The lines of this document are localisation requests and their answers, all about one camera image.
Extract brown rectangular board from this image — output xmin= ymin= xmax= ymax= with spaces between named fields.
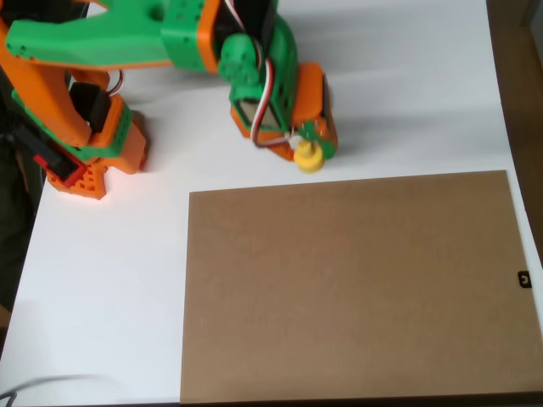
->
xmin=179 ymin=170 xmax=543 ymax=404

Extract black red table clamp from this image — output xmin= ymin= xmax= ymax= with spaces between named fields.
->
xmin=12 ymin=125 xmax=88 ymax=186

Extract white red black servo cable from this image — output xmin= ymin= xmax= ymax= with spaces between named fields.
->
xmin=220 ymin=0 xmax=298 ymax=150

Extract small yellow bottle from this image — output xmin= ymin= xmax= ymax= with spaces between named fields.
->
xmin=293 ymin=142 xmax=326 ymax=175

